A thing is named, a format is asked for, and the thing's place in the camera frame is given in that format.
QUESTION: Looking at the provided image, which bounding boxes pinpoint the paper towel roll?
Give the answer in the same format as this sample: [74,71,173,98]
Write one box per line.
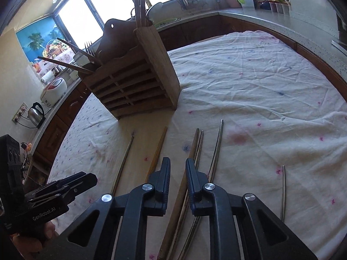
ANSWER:
[41,71,56,84]

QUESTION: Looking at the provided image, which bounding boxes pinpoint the kitchen window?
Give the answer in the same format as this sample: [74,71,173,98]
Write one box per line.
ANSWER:
[53,0,239,49]

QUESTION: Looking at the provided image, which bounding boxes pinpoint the person's left hand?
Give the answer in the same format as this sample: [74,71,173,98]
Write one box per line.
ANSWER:
[9,222,58,260]

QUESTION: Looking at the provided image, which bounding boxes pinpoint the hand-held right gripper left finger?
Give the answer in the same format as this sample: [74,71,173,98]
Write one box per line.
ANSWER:
[35,157,171,260]

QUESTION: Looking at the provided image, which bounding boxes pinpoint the metal fork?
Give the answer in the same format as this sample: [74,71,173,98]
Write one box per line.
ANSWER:
[85,41,99,60]

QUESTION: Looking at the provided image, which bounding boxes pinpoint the metal chopstick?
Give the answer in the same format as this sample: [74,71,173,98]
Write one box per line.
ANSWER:
[176,130,204,260]
[187,119,224,250]
[280,165,287,222]

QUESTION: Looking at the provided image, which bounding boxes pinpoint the white pink rice cooker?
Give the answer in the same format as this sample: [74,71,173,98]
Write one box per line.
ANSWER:
[40,77,68,108]

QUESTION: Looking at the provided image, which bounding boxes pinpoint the row of spice jars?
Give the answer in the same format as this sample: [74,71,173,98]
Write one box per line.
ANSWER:
[268,0,292,16]

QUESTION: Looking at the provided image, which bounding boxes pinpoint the wall socket strip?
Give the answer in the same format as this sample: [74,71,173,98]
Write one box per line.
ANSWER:
[11,102,28,125]

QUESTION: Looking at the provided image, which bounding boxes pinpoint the fruit and palm wall poster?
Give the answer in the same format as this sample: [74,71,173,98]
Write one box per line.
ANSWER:
[16,14,80,74]

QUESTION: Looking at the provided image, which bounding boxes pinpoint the white cooking pots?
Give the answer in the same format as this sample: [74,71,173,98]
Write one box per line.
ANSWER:
[64,51,82,82]

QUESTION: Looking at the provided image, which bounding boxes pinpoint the kitchen faucet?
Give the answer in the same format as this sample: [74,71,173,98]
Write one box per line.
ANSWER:
[130,2,164,20]

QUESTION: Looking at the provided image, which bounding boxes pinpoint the green basin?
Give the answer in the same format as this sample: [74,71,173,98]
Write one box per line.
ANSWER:
[154,17,181,28]

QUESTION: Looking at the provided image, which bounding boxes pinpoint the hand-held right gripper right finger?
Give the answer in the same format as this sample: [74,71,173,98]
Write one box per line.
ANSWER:
[185,158,318,260]

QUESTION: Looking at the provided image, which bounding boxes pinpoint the wooden chopstick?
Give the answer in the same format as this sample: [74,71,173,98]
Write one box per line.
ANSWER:
[157,128,200,260]
[132,0,139,29]
[139,0,148,28]
[146,126,168,182]
[111,132,135,196]
[37,56,95,74]
[57,38,103,66]

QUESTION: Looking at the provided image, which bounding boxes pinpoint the steel electric kettle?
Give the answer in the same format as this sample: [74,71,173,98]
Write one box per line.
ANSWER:
[28,102,45,128]

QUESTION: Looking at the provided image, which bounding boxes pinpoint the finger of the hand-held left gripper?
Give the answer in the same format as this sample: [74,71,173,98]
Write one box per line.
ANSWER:
[45,171,98,195]
[26,185,78,203]

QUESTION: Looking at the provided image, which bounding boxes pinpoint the wooden utensil holder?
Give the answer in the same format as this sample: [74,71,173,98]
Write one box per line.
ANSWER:
[79,18,182,120]

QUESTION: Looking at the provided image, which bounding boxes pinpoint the floral tablecloth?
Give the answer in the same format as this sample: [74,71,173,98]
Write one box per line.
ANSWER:
[47,30,347,260]

